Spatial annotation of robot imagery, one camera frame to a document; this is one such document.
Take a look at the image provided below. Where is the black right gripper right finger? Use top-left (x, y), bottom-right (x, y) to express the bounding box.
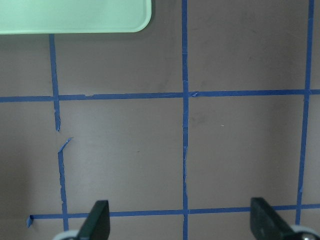
top-left (250, 197), bottom-right (298, 240)

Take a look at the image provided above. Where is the light green plastic tray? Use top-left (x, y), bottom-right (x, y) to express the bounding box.
top-left (0, 0), bottom-right (152, 35)

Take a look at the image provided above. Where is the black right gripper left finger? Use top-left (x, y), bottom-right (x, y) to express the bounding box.
top-left (77, 200), bottom-right (111, 240)

